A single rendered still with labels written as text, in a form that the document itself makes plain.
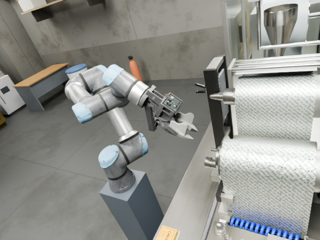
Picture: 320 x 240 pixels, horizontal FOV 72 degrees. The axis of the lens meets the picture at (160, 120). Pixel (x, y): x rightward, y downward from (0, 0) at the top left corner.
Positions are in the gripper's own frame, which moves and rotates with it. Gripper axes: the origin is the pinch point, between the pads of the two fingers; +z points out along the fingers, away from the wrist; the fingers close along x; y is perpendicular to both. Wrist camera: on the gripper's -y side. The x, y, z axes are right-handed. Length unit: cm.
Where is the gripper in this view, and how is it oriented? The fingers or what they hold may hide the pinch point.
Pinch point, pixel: (190, 134)
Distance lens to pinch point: 76.3
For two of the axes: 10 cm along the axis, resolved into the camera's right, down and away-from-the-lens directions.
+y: 3.6, -5.9, -7.3
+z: 8.2, 5.7, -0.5
